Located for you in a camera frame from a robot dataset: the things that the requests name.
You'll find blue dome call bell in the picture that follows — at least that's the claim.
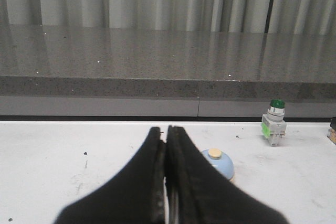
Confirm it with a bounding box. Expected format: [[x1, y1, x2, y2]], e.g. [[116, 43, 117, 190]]
[[201, 148, 235, 183]]

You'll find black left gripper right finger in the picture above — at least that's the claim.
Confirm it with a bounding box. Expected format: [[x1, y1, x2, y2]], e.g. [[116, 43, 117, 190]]
[[166, 126, 288, 223]]

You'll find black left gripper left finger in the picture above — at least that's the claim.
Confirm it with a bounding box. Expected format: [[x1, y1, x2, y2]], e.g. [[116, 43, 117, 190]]
[[55, 127, 165, 223]]

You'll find grey pleated curtain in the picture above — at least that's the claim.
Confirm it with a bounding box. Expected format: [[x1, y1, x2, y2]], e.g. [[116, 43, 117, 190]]
[[1, 0, 335, 35]]

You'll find green pilot light switch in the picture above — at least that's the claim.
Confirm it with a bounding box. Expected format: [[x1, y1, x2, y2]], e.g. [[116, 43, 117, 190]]
[[261, 99, 287, 147]]

